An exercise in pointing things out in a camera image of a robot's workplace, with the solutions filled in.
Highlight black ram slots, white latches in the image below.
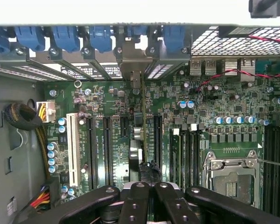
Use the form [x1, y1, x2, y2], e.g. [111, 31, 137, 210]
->
[169, 123, 202, 189]

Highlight long black expansion slot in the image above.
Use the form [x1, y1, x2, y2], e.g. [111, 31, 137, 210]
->
[85, 115, 98, 191]
[153, 114, 163, 165]
[102, 116, 113, 187]

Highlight short black expansion slot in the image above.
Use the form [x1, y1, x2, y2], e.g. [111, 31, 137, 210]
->
[119, 115, 129, 139]

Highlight white pci expansion slot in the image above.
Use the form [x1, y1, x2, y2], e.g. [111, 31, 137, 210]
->
[66, 112, 82, 187]

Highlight thin metal locking lever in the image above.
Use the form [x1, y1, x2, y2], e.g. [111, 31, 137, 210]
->
[253, 158, 280, 168]

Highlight green motherboard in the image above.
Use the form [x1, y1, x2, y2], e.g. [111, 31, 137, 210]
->
[43, 59, 280, 224]

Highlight grey metal pc case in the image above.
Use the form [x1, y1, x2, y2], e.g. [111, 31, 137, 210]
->
[0, 22, 280, 224]

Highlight white power connector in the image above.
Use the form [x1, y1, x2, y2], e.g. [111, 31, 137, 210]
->
[35, 100, 56, 123]

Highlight silver usb port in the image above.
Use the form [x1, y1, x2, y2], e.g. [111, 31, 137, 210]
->
[189, 59, 203, 76]
[204, 59, 217, 76]

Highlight white printed label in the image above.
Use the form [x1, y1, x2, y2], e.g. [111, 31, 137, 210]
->
[60, 64, 121, 79]

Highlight metal slot cover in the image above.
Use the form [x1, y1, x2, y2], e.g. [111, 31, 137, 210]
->
[0, 46, 69, 82]
[145, 46, 190, 80]

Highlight silver port block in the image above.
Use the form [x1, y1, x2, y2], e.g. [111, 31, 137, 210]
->
[223, 58, 239, 77]

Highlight silver ethernet port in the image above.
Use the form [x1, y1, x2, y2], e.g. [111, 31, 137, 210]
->
[239, 58, 256, 82]

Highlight blue serial port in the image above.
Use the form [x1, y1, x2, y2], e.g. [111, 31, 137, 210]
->
[255, 58, 280, 76]

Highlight blue plastic slot clip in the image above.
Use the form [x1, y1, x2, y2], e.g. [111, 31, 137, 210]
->
[126, 25, 150, 39]
[50, 25, 81, 53]
[14, 25, 46, 52]
[88, 25, 113, 54]
[162, 25, 186, 53]

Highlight black object outside case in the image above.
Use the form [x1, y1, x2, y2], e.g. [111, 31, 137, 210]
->
[248, 0, 280, 19]

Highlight cpu socket with metal frame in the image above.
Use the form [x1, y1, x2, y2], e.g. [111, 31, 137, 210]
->
[202, 150, 264, 209]

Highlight black connector with coloured wires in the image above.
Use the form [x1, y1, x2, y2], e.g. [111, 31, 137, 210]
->
[29, 179, 62, 212]

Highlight yellow and black power wires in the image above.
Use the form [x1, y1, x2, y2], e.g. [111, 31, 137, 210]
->
[35, 104, 52, 180]

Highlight red and black fan wire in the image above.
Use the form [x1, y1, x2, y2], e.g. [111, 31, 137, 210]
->
[195, 69, 280, 94]
[248, 35, 280, 51]

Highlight braided black cable sleeve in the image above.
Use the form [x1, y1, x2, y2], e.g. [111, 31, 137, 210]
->
[3, 102, 42, 130]

